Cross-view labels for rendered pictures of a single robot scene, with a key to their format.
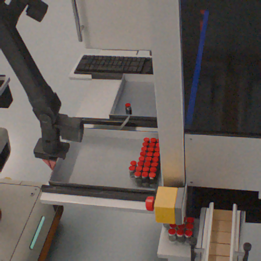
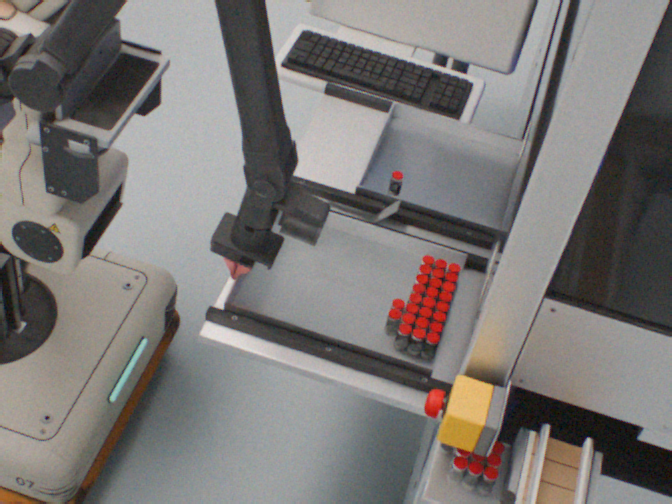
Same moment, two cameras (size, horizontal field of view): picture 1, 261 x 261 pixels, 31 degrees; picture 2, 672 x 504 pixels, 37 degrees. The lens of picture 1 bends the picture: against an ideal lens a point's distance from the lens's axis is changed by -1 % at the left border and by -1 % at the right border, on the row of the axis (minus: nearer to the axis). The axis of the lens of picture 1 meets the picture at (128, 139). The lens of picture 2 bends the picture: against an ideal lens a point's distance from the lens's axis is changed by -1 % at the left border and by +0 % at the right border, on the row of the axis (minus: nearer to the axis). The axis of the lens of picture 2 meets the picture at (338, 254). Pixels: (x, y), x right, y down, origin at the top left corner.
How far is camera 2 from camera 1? 0.30 m
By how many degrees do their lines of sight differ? 8
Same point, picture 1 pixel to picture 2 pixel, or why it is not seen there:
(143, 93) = (425, 153)
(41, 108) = (263, 168)
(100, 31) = not seen: outside the picture
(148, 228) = (342, 402)
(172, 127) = (526, 282)
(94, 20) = not seen: outside the picture
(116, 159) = (361, 284)
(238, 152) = (634, 354)
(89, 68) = (315, 64)
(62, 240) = (164, 390)
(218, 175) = (578, 382)
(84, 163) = (296, 278)
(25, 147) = not seen: hidden behind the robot
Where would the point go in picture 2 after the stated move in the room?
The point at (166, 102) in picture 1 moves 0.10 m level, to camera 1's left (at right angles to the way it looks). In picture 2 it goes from (535, 238) to (454, 230)
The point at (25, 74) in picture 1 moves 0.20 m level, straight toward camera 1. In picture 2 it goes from (255, 100) to (284, 209)
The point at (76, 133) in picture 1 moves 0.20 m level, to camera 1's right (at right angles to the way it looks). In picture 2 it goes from (314, 229) to (448, 242)
